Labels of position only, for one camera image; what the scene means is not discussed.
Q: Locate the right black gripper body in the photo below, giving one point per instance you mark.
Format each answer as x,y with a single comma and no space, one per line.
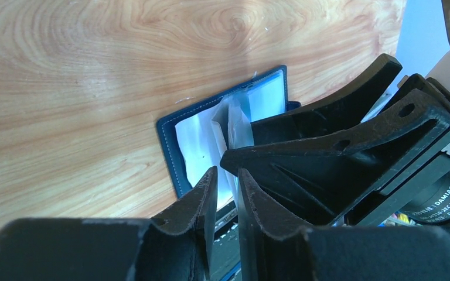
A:
423,191

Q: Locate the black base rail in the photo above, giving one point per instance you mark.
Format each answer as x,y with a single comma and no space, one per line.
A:
225,264

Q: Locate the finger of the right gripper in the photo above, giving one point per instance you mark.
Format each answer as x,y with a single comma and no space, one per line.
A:
341,110
320,179

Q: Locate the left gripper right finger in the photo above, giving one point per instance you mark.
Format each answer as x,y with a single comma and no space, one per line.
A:
275,244

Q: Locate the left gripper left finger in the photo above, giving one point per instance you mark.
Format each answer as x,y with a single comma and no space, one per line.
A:
175,244

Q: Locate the blue leather card holder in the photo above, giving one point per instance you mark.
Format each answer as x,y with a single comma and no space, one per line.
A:
194,138

